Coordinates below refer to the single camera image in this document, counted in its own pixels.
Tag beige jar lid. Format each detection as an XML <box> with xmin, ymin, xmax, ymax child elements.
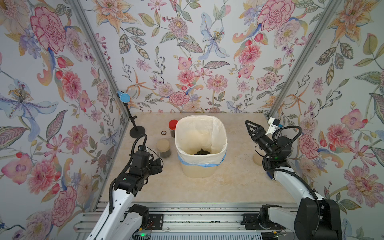
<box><xmin>253</xmin><ymin>154</ymin><xmax>263</xmax><ymax>167</ymax></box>

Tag cream trash bin with liner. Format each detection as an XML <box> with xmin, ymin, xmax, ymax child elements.
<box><xmin>175</xmin><ymin>115</ymin><xmax>228</xmax><ymax>178</ymax></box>

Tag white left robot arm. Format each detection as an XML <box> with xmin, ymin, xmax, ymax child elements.
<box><xmin>87</xmin><ymin>134</ymin><xmax>164</xmax><ymax>240</ymax></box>

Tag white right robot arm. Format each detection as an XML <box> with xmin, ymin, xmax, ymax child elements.
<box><xmin>243</xmin><ymin>120</ymin><xmax>343</xmax><ymax>240</ymax></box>

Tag beige lid tea jar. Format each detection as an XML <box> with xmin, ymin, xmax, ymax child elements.
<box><xmin>156</xmin><ymin>139</ymin><xmax>172</xmax><ymax>159</ymax></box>

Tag red lid tea jar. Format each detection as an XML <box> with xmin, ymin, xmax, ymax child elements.
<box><xmin>169</xmin><ymin>120</ymin><xmax>178</xmax><ymax>138</ymax></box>

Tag black round-base stand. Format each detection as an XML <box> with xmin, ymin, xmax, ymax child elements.
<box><xmin>117</xmin><ymin>91</ymin><xmax>146</xmax><ymax>139</ymax></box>

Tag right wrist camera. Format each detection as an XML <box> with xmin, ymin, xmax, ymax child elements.
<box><xmin>266</xmin><ymin>118</ymin><xmax>283</xmax><ymax>135</ymax></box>

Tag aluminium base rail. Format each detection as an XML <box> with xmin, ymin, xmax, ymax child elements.
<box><xmin>73</xmin><ymin>193</ymin><xmax>301</xmax><ymax>240</ymax></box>

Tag aluminium corner post left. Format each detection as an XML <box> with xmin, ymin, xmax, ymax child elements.
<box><xmin>69</xmin><ymin>0</ymin><xmax>129</xmax><ymax>120</ymax></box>

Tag aluminium corner post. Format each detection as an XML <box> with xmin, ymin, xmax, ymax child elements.
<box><xmin>69</xmin><ymin>0</ymin><xmax>129</xmax><ymax>120</ymax></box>
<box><xmin>267</xmin><ymin>0</ymin><xmax>340</xmax><ymax>119</ymax></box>

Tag aluminium corner post right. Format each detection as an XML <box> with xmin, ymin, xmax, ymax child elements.
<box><xmin>267</xmin><ymin>0</ymin><xmax>340</xmax><ymax>119</ymax></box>

